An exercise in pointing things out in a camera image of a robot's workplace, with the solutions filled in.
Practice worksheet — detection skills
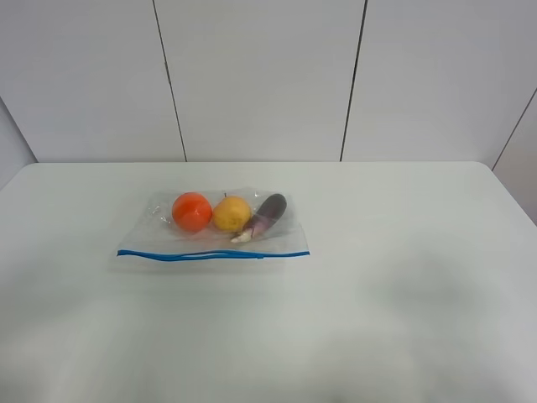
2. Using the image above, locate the yellow pear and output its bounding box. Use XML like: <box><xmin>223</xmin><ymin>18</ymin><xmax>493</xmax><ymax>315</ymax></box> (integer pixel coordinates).
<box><xmin>212</xmin><ymin>196</ymin><xmax>252</xmax><ymax>232</ymax></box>

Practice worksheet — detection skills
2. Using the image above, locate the clear zip bag blue seal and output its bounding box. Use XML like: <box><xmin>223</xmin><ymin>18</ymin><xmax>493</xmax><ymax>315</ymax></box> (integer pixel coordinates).
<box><xmin>116</xmin><ymin>188</ymin><xmax>310</xmax><ymax>263</ymax></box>

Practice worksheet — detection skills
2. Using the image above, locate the purple eggplant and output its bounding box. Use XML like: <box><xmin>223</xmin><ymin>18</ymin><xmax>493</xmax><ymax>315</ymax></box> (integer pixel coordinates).
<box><xmin>231</xmin><ymin>193</ymin><xmax>287</xmax><ymax>243</ymax></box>

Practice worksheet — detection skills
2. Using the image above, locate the orange tomato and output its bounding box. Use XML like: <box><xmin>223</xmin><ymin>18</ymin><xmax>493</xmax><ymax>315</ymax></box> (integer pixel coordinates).
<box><xmin>171</xmin><ymin>192</ymin><xmax>212</xmax><ymax>233</ymax></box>

